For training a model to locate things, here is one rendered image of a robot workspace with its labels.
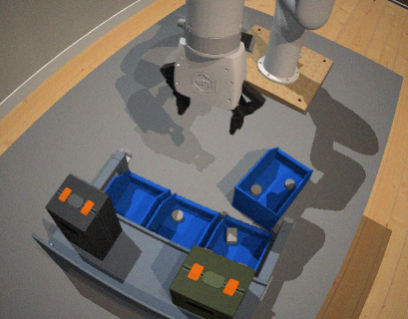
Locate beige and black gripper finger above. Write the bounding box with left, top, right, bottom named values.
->
left=160, top=62, right=191, bottom=115
left=229, top=80, right=265, bottom=135

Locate black case with orange latches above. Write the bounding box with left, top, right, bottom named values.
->
left=46, top=174, right=123, bottom=261

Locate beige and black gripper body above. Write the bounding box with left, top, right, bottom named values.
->
left=174, top=35, right=247, bottom=110

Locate grey low shelf rack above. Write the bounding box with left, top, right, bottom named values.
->
left=32, top=149, right=296, bottom=319

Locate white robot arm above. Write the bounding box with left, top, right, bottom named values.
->
left=178, top=0, right=335, bottom=84

